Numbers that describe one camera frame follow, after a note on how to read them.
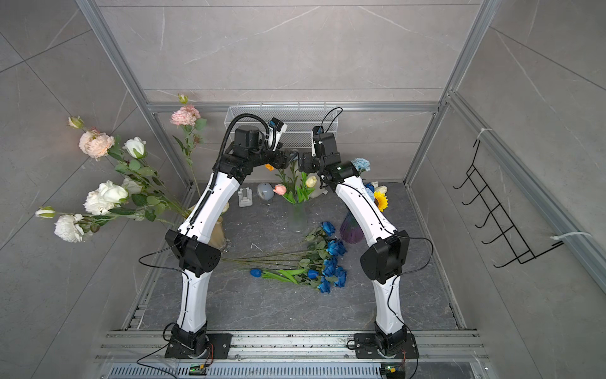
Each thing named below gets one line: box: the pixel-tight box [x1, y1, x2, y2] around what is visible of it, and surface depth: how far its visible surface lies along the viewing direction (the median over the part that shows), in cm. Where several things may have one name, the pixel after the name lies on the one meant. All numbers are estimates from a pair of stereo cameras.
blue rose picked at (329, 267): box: [222, 258, 337, 278], surface depth 83 cm
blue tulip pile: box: [284, 268, 319, 282], surface depth 87 cm
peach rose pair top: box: [78, 131, 116, 162], surface depth 63 cm
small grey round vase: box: [256, 182, 274, 201], surface depth 109 cm
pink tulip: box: [273, 183, 287, 196], surface depth 80 cm
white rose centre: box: [82, 180, 129, 216], surface depth 56 cm
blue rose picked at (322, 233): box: [305, 221, 337, 243], surface depth 100 cm
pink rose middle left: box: [170, 104, 207, 133], surface depth 76 cm
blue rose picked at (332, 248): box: [227, 239, 348, 259], surface depth 88 cm
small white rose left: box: [53, 213, 85, 244], surface depth 53 cm
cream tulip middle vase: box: [306, 176, 318, 188], surface depth 81 cm
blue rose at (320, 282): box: [294, 273, 331, 294], surface depth 85 cm
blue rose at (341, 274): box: [333, 266, 348, 289], surface depth 85 cm
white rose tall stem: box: [122, 136, 147, 159], surface depth 70 cm
